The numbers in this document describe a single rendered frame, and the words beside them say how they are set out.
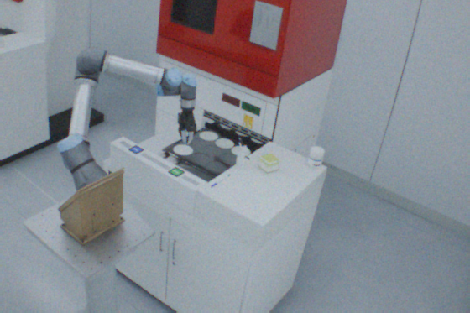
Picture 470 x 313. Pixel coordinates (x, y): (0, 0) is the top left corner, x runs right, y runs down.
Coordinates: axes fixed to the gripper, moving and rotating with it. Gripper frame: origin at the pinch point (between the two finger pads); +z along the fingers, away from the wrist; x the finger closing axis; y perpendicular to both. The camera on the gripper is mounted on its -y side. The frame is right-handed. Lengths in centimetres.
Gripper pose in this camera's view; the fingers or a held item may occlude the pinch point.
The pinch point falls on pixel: (186, 143)
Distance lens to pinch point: 237.4
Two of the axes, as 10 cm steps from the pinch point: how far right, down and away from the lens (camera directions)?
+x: -9.4, 0.8, -3.3
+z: -0.9, 8.7, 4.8
